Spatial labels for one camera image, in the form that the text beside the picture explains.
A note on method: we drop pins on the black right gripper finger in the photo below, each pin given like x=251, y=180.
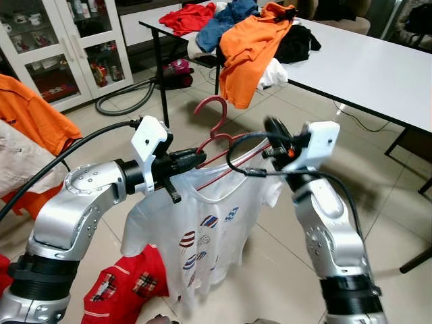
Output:
x=277, y=131

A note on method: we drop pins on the white printed t-shirt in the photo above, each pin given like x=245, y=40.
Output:
x=202, y=216

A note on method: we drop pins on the red plastic hanger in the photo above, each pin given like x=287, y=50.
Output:
x=213, y=99

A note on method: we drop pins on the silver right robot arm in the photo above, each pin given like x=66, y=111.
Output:
x=331, y=229

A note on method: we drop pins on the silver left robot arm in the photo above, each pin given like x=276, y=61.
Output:
x=67, y=216

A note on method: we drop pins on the orange polo shirt black trim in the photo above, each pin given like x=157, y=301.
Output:
x=34, y=115
x=23, y=202
x=250, y=61

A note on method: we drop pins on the magenta black vacuum cleaner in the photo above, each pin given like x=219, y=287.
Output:
x=179, y=67

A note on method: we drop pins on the black garment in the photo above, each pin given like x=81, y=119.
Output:
x=297, y=44

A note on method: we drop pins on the white table black legs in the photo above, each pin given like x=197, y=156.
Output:
x=364, y=74

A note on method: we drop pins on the blue denim jeans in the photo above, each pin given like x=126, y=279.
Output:
x=226, y=23

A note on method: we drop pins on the red garment plaid patches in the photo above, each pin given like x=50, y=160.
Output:
x=128, y=283

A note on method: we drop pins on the red garment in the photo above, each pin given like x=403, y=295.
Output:
x=189, y=19

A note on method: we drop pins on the white garment grey stitching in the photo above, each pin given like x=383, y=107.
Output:
x=27, y=162

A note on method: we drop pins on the white glass door cabinet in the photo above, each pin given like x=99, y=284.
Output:
x=67, y=54

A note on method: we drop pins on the black bag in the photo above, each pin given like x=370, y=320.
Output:
x=418, y=19

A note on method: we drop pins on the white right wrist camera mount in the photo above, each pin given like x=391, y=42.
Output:
x=320, y=142

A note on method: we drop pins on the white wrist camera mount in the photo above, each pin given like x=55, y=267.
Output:
x=148, y=138
x=320, y=142

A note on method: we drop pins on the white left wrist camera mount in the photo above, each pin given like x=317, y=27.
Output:
x=148, y=138

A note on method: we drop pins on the metal frame chair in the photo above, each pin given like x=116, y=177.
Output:
x=415, y=42

